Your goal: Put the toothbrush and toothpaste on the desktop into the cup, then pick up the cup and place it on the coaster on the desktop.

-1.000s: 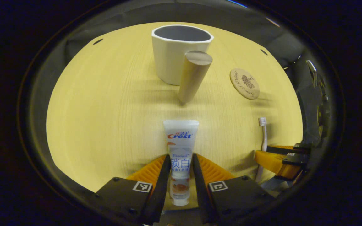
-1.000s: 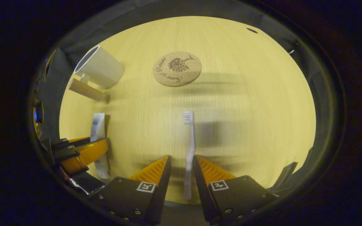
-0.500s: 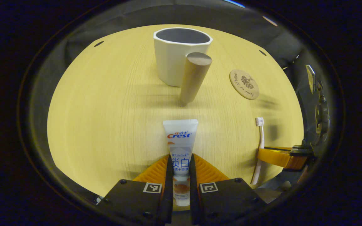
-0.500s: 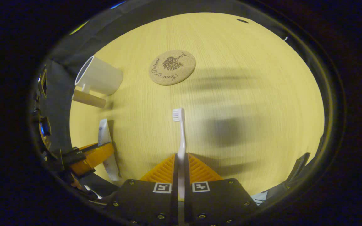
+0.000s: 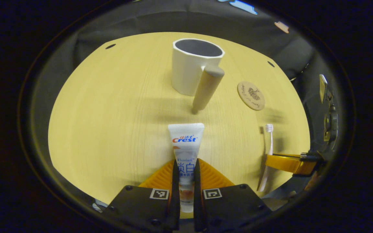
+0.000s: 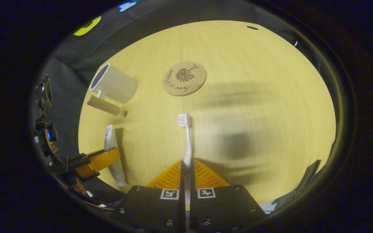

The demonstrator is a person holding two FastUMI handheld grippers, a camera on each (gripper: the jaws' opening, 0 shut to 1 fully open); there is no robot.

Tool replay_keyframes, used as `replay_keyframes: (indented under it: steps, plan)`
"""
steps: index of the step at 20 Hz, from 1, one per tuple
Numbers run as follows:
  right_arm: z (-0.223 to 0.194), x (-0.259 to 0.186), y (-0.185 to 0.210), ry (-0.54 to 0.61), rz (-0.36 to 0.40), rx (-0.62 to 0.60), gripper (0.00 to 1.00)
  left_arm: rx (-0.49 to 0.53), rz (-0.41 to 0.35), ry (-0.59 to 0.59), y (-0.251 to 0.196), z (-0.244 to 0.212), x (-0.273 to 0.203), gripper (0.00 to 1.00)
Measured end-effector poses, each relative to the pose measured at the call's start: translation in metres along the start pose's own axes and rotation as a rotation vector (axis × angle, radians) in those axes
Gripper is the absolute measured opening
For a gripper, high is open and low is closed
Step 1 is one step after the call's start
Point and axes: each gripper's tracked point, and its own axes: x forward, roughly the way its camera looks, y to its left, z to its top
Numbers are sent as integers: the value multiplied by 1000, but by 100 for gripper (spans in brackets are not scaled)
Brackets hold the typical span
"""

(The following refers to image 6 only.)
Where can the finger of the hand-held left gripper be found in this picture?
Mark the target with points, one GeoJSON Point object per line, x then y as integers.
{"type": "Point", "coordinates": [104, 158]}

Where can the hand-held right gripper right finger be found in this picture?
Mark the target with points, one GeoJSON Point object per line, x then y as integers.
{"type": "Point", "coordinates": [222, 210]}

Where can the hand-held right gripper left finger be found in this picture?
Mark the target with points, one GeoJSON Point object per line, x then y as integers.
{"type": "Point", "coordinates": [154, 210]}

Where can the white toothpaste tube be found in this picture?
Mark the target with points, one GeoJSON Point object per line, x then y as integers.
{"type": "Point", "coordinates": [109, 139]}

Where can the white toothbrush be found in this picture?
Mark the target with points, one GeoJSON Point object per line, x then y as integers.
{"type": "Point", "coordinates": [188, 145]}

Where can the round cork coaster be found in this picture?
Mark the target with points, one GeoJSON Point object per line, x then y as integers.
{"type": "Point", "coordinates": [184, 78]}

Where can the light wooden desktop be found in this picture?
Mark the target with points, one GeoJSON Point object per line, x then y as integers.
{"type": "Point", "coordinates": [254, 81]}

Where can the black backdrop cloth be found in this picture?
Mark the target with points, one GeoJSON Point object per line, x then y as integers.
{"type": "Point", "coordinates": [66, 97]}

